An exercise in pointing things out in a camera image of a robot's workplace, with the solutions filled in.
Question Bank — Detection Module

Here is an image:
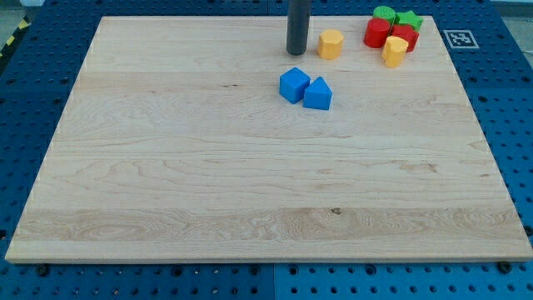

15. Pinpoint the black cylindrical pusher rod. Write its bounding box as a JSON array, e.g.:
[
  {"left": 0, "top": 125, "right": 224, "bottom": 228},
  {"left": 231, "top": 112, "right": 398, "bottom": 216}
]
[{"left": 286, "top": 0, "right": 311, "bottom": 56}]

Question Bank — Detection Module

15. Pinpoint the red cylinder block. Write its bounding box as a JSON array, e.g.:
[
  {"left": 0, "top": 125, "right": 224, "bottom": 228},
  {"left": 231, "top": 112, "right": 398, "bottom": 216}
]
[{"left": 363, "top": 18, "right": 391, "bottom": 48}]

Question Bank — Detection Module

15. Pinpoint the red block behind heart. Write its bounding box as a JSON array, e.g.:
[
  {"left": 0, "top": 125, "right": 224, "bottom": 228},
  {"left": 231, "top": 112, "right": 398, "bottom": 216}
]
[{"left": 391, "top": 25, "right": 419, "bottom": 53}]

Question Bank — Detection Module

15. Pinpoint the blue cube block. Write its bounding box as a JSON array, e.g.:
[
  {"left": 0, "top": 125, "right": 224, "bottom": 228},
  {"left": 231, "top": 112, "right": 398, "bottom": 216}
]
[{"left": 279, "top": 67, "right": 311, "bottom": 104}]

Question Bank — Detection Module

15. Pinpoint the yellow hexagon block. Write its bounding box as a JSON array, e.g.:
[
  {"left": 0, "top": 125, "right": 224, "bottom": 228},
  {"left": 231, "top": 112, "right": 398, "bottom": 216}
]
[{"left": 317, "top": 29, "right": 344, "bottom": 60}]

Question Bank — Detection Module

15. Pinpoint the blue triangle block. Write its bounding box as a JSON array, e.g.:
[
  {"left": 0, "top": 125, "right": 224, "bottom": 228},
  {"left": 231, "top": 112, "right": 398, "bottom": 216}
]
[{"left": 303, "top": 77, "right": 332, "bottom": 110}]

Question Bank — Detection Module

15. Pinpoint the green cylinder block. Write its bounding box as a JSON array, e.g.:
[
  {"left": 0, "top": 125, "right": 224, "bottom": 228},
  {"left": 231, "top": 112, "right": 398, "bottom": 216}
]
[{"left": 372, "top": 6, "right": 396, "bottom": 25}]

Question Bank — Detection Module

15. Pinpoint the green star block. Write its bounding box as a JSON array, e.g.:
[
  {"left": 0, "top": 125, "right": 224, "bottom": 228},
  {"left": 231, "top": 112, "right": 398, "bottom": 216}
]
[{"left": 394, "top": 11, "right": 424, "bottom": 32}]

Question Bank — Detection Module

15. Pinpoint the yellow heart block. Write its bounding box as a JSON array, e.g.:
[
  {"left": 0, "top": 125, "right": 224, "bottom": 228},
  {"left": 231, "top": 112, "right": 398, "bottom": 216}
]
[{"left": 381, "top": 36, "right": 409, "bottom": 68}]

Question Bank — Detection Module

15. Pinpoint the wooden board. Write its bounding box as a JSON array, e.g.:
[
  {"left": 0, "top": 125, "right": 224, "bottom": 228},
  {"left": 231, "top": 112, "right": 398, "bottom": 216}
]
[{"left": 6, "top": 16, "right": 532, "bottom": 264}]

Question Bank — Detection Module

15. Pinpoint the white fiducial marker tag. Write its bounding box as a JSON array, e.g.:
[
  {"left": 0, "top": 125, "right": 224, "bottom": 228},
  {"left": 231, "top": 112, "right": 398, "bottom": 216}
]
[{"left": 443, "top": 29, "right": 479, "bottom": 49}]

